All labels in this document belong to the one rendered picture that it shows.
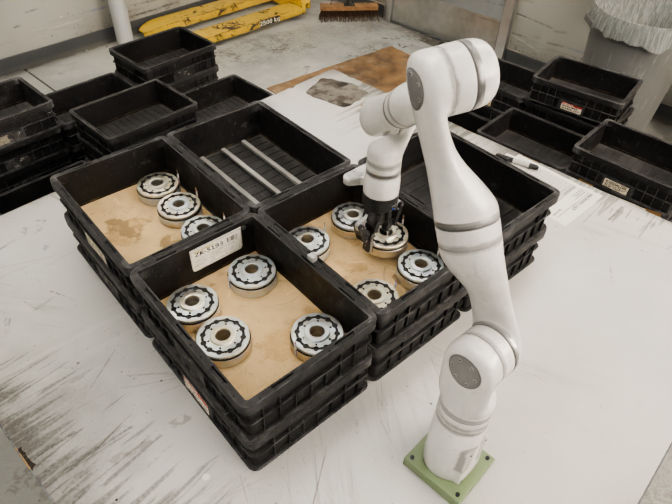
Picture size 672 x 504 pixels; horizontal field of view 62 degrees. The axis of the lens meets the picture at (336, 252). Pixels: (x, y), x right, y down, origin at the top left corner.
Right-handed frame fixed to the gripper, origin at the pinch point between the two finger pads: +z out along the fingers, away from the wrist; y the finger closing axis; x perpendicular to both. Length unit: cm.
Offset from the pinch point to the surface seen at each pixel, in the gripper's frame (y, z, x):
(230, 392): -48, -6, -15
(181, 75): 43, 36, 166
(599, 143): 145, 38, 11
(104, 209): -39, 4, 54
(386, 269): -1.3, 4.4, -5.0
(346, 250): -3.9, 4.3, 5.3
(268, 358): -35.7, 4.4, -7.2
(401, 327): -10.8, 4.6, -18.5
